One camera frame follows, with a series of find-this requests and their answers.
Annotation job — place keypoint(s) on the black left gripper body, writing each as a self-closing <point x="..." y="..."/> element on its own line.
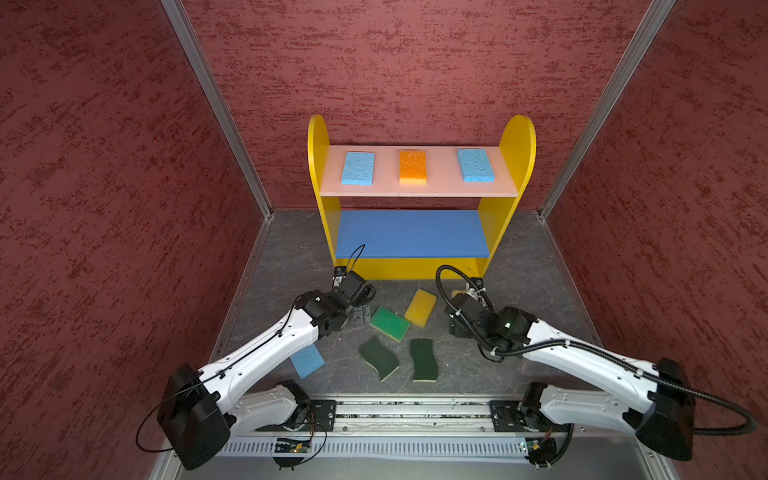
<point x="347" y="315"/>

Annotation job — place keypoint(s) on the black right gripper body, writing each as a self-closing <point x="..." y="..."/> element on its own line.
<point x="462" y="329"/>

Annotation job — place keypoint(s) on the blue cellulose sponge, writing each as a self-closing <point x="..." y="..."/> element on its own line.
<point x="307" y="361"/>
<point x="358" y="169"/>

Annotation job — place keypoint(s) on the orange scourer yellow sponge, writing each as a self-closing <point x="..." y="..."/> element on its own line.
<point x="413" y="167"/>

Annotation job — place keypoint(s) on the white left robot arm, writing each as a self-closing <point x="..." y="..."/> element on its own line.
<point x="202" y="408"/>

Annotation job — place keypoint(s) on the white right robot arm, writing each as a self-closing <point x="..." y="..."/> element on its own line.
<point x="631" y="396"/>

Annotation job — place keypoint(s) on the yellow shelf with coloured boards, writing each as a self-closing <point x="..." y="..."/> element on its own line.
<point x="389" y="231"/>

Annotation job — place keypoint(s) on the dark green wavy sponge left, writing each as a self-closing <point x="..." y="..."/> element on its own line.
<point x="375" y="354"/>

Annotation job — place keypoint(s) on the dark green wavy sponge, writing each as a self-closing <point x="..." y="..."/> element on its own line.
<point x="424" y="361"/>
<point x="375" y="354"/>

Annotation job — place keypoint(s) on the green scourer yellow sponge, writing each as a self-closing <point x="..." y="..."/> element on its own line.
<point x="390" y="324"/>

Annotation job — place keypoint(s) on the dark green wavy sponge right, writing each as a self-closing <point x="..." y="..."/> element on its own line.
<point x="424" y="361"/>

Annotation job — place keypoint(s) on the plain yellow foam sponge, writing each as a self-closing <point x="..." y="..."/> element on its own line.
<point x="420" y="308"/>

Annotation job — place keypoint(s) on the left circuit board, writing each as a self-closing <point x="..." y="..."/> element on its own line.
<point x="293" y="446"/>

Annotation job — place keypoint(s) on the aluminium corner profile left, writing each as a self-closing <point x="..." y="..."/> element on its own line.
<point x="193" y="50"/>

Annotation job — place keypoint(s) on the aluminium corner profile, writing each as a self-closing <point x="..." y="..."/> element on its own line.
<point x="648" y="28"/>
<point x="193" y="50"/>

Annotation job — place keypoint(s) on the aluminium corner profile right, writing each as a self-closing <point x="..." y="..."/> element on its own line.
<point x="648" y="28"/>

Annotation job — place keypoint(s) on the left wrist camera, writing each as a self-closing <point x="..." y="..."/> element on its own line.
<point x="349" y="281"/>

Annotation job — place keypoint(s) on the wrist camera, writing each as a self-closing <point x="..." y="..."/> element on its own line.
<point x="349" y="281"/>
<point x="474" y="288"/>

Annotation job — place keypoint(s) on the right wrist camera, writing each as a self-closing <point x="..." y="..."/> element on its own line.
<point x="474" y="288"/>

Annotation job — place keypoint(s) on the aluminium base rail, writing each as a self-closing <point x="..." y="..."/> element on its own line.
<point x="389" y="415"/>

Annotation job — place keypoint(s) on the perforated cable duct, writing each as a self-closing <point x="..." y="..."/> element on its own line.
<point x="484" y="449"/>

